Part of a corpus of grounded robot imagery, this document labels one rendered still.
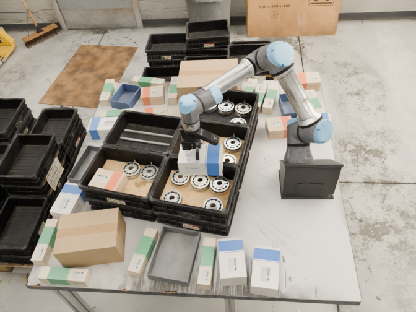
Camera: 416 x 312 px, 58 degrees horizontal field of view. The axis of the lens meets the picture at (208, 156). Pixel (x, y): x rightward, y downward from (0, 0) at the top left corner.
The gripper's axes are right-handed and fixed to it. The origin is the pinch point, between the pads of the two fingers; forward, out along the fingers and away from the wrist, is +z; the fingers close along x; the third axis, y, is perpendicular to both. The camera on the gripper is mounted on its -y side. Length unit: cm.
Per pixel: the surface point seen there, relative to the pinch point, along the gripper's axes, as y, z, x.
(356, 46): -138, 111, -260
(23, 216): 136, 83, -15
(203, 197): 0.8, 27.9, 3.4
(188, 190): 9.5, 27.9, -0.8
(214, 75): 1, 21, -91
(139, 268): 29, 35, 40
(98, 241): 49, 25, 32
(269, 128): -35, 34, -53
